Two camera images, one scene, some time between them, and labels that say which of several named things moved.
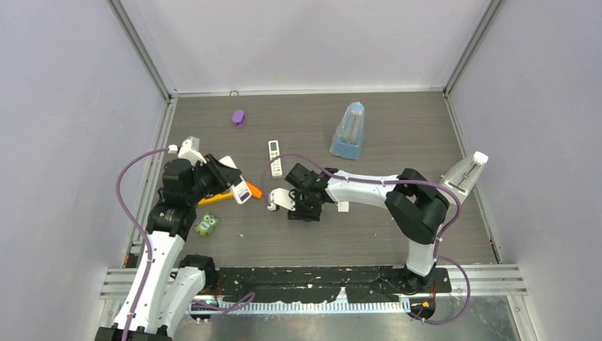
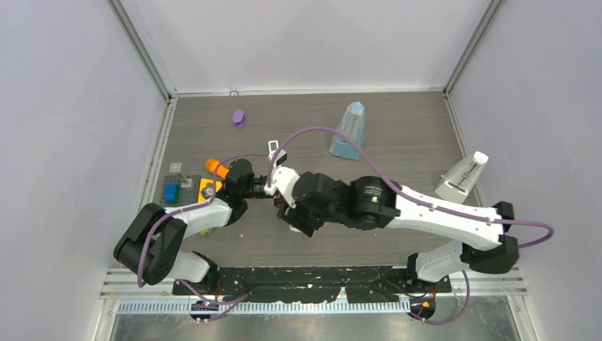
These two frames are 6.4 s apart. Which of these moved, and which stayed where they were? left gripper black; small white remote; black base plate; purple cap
Moved: left gripper black; small white remote
Stayed: black base plate; purple cap
